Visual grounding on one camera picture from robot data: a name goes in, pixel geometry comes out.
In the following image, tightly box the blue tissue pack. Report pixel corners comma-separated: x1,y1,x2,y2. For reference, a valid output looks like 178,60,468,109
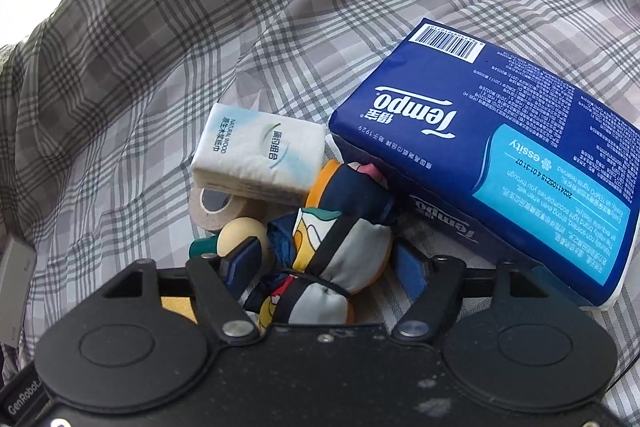
327,17,640,312

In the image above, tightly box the beige round ball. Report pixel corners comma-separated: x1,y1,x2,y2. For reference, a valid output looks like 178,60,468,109
215,217,274,269

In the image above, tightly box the white tissue pack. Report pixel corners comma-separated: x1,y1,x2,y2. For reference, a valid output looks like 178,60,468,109
190,102,326,204

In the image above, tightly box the grey plaid blanket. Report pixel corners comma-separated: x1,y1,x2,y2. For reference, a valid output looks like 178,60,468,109
0,0,640,408

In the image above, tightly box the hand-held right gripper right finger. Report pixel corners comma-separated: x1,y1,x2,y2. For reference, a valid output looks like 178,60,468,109
392,240,577,341

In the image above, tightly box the patterned fabric bag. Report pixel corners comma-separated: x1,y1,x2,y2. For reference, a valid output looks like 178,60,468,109
242,159,399,326

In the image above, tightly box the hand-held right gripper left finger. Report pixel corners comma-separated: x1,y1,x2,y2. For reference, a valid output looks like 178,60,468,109
101,238,264,344

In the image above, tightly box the white long box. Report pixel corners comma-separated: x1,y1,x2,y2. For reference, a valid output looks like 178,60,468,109
0,236,37,349

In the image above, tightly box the grey tape roll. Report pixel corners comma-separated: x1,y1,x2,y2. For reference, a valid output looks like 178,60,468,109
188,185,267,234

